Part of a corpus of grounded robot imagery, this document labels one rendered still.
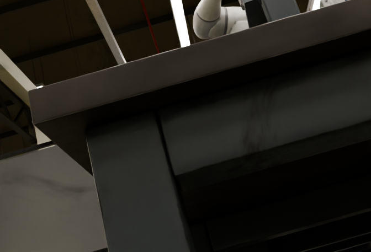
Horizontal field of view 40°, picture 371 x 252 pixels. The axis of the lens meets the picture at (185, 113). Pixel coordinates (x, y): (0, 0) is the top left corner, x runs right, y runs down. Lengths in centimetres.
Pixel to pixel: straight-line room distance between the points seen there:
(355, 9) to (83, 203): 350
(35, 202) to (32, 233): 23
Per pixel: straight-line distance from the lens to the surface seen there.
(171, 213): 51
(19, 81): 592
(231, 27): 214
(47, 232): 398
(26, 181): 412
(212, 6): 201
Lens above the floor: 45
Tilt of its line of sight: 22 degrees up
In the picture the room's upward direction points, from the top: 16 degrees counter-clockwise
